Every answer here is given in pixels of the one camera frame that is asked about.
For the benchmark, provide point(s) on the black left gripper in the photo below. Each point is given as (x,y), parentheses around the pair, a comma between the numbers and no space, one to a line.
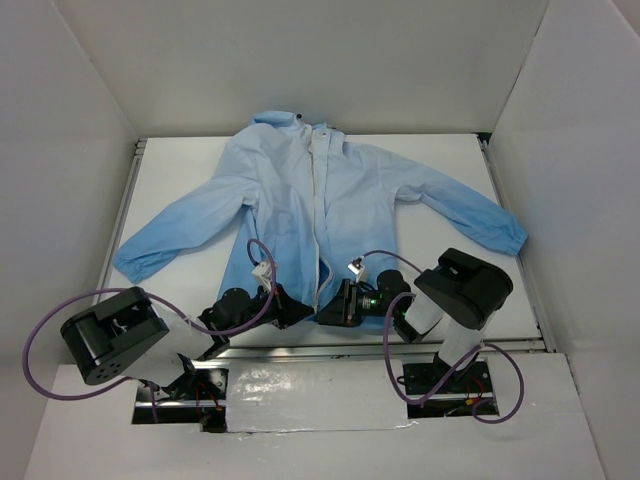
(279,307)

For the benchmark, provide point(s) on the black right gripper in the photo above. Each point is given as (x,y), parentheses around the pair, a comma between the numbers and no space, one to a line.
(345,304)

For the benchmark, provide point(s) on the light blue zip jacket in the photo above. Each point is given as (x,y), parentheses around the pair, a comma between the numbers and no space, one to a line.
(316,201)

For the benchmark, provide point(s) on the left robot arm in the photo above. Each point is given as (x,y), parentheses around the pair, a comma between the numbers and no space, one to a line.
(128,335)

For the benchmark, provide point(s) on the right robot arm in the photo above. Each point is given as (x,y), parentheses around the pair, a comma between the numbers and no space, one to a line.
(461,287)

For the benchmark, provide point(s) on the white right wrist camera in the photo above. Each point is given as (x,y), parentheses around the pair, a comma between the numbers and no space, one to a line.
(358,269)

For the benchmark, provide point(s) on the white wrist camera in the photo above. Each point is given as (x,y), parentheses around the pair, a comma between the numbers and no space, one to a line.
(263,274)
(358,269)

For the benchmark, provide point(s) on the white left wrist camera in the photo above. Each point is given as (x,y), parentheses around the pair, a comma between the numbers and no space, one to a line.
(263,274)

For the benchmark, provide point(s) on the aluminium rail frame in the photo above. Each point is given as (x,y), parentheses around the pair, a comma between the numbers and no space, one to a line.
(523,373)

